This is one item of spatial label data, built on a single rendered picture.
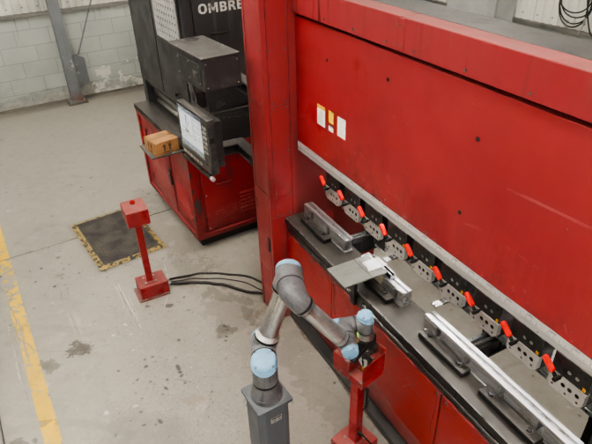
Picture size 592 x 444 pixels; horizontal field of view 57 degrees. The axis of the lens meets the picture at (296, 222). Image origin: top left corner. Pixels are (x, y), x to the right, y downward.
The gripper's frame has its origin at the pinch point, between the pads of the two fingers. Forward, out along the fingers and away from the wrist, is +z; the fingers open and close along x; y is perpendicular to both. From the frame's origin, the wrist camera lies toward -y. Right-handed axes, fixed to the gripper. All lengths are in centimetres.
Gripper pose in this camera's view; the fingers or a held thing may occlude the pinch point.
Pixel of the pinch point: (363, 366)
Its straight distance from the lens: 277.1
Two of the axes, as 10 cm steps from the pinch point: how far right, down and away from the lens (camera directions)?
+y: 7.5, -4.4, 5.0
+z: 0.9, 8.1, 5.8
